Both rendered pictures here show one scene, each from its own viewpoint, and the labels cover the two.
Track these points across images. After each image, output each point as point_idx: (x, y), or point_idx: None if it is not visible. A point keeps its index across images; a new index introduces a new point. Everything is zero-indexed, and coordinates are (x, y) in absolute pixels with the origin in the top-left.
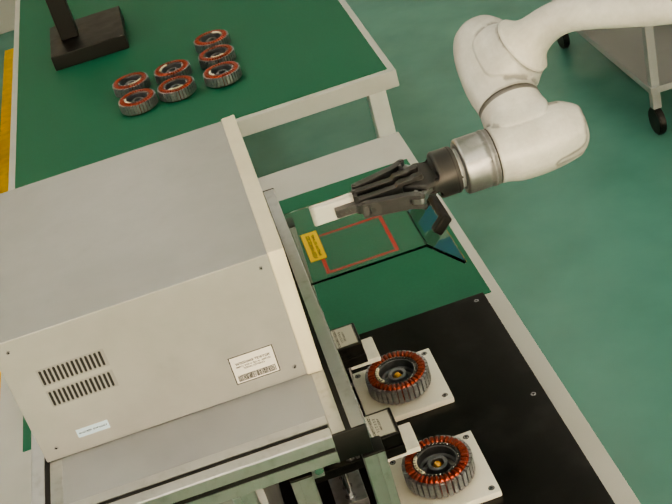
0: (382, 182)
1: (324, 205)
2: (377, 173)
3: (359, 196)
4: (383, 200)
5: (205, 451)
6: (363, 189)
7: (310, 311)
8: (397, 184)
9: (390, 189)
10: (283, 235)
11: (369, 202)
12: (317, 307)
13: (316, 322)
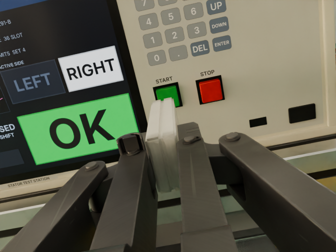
0: (192, 202)
1: (152, 110)
2: (298, 182)
3: (143, 154)
4: (43, 210)
5: None
6: (180, 158)
7: (35, 198)
8: (85, 251)
9: (98, 231)
10: (279, 152)
11: (79, 177)
12: (33, 204)
13: (2, 206)
